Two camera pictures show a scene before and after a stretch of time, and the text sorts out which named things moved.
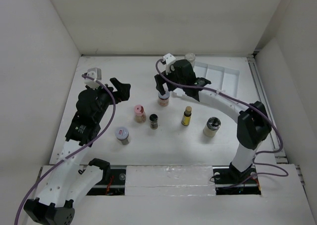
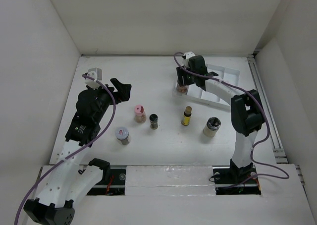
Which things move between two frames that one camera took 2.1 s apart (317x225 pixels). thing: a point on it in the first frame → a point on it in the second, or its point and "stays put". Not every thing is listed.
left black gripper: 123,93 stays put
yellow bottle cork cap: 186,116 stays put
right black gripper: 160,84 → 181,72
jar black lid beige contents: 213,125 stays put
